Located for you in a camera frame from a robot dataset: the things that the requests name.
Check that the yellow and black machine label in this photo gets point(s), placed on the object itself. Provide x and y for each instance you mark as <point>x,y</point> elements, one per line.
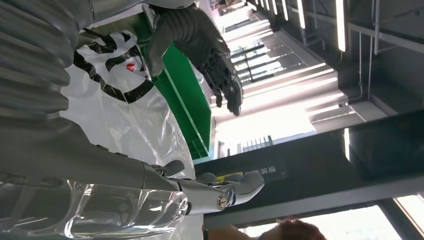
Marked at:
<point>245,174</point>

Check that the ceiling light strip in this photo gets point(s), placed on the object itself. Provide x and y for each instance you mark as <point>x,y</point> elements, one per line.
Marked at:
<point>340,23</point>
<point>300,13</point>

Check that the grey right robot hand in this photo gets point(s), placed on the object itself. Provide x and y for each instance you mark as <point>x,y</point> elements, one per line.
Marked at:
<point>66,155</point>

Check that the green plastic crate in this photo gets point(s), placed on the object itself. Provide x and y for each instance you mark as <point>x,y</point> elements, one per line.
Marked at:
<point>185,99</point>

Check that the black inbound scanner machine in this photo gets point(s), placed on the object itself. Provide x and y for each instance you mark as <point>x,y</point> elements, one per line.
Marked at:
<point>314,165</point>

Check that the person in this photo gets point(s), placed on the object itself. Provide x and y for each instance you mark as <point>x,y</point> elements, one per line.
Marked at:
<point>285,232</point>

